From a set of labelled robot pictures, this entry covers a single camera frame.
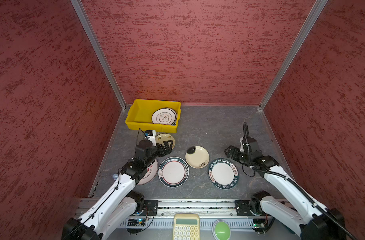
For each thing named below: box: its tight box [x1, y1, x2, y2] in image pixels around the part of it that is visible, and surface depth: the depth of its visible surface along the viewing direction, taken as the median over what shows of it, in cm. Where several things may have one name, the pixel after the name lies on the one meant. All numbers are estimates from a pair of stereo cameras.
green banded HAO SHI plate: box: [208, 158, 240, 190], surface depth 87 cm
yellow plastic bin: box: [125, 99, 181, 133], surface depth 115 cm
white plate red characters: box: [137, 159, 159, 186], surface depth 86 cm
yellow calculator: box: [172, 213, 201, 240], surface depth 68 cm
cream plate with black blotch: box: [185, 145, 210, 169], surface depth 94 cm
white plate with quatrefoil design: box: [151, 107, 177, 126], surface depth 112 cm
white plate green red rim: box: [158, 156, 190, 188], surface depth 87 cm
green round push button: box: [212, 219, 231, 240], surface depth 69 cm
